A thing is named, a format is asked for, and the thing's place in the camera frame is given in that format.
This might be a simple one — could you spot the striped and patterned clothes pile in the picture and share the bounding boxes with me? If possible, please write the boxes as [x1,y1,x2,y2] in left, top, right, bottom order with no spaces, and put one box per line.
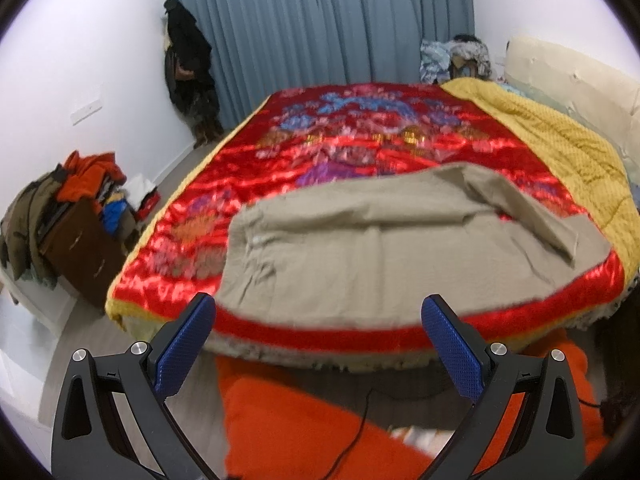
[419,34,493,86]

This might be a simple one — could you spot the brown wooden cabinet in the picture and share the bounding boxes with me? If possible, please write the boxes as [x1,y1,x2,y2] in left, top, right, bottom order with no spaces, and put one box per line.
[40,195,132,311]

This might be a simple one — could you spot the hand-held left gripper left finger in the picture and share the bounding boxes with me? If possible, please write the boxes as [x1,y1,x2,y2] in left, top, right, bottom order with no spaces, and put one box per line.
[50,292,231,480]

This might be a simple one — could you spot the red box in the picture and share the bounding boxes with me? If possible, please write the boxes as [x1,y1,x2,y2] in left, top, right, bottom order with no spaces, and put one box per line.
[135,187,161,221]

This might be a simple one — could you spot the red floral satin blanket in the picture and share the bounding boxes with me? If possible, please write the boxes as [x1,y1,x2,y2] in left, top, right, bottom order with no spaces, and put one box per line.
[105,82,628,361]

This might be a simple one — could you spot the black cable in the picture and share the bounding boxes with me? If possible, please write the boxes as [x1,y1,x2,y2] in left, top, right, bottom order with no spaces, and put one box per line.
[327,389,372,480]

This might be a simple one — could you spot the multicoloured clothes heap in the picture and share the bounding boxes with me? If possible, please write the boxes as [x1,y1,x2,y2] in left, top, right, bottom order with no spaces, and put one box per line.
[97,182,143,248]

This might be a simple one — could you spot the yellow waffle blanket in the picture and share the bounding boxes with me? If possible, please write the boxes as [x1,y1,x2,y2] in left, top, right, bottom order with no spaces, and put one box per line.
[442,77,640,271]

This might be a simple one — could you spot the orange fleece garment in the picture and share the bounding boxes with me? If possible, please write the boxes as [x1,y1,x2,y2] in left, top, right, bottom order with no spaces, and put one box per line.
[215,345,611,480]

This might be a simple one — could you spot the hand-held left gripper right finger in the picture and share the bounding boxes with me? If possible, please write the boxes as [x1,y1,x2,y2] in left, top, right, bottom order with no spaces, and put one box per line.
[421,295,587,480]

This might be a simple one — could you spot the black hanging coat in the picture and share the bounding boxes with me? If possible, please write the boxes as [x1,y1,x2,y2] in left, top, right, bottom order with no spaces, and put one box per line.
[162,0,226,146]

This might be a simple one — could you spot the beige pants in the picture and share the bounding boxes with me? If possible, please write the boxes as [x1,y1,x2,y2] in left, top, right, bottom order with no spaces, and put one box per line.
[207,162,617,356]

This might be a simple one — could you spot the blue-grey curtain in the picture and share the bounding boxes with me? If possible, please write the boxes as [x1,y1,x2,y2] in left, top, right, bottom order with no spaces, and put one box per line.
[167,0,476,148]

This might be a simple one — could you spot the white wall socket strip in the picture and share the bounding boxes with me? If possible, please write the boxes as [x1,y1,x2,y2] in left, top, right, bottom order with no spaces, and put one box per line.
[70,100,106,123]

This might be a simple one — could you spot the cream padded headboard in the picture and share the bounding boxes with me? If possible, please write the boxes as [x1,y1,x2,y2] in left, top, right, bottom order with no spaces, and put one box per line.
[502,35,640,161]

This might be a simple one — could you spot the olive green jacket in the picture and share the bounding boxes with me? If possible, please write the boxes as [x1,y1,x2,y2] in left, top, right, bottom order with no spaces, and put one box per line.
[0,170,66,291]

